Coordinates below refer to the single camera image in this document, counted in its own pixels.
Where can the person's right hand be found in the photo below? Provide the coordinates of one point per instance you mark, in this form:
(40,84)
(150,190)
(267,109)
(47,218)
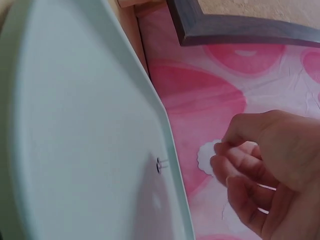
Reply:
(287,162)

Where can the white scalloped paper piece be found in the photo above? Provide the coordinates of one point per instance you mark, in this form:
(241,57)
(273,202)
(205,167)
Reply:
(206,157)

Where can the small metal pin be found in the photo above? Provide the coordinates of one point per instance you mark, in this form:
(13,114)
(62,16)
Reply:
(159,165)

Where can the light green plastic tray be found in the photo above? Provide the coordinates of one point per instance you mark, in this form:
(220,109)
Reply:
(75,130)

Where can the dark wooden frame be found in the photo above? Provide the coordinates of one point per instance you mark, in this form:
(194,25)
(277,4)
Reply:
(240,30)

